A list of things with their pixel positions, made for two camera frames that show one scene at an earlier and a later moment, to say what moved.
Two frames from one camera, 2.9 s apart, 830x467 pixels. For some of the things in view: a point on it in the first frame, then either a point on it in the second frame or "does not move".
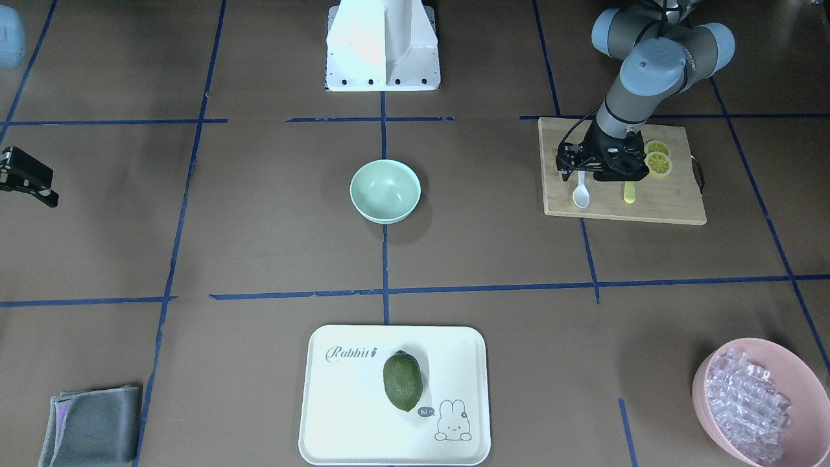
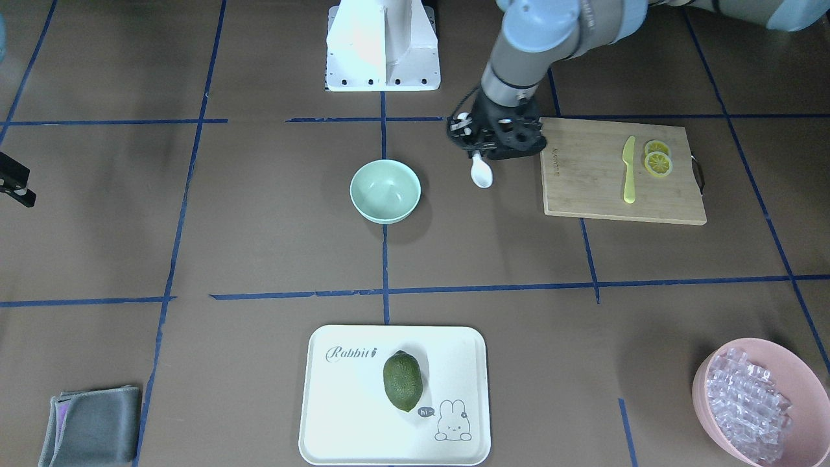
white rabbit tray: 349,419 does not move
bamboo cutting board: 674,198 does not move
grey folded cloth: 92,428 does not move
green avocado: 403,381 does not move
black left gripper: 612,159 → 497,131
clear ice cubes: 744,399 does not move
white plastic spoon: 581,194 → 480,169
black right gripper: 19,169 → 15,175
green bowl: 385,191 does not move
